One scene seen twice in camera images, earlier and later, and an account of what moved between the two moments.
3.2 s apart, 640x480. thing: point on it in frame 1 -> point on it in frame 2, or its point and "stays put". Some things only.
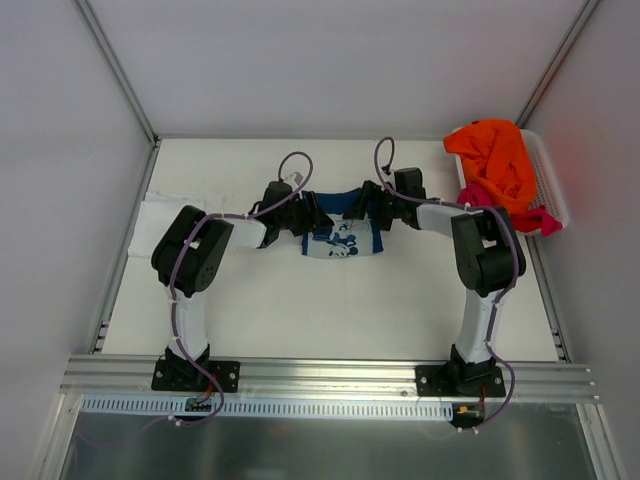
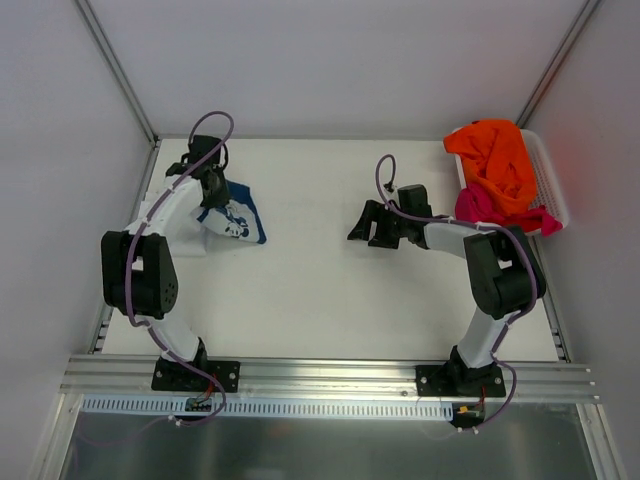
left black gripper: [307, 215] -> [214, 188]
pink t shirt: [533, 221] stays put
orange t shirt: [495, 159] stays put
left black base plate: [184, 375] stays put
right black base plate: [459, 381] stays put
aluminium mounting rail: [328, 380] stays put
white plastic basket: [548, 193] stays put
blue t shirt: [345, 237] -> [238, 217]
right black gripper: [370, 205] -> [382, 226]
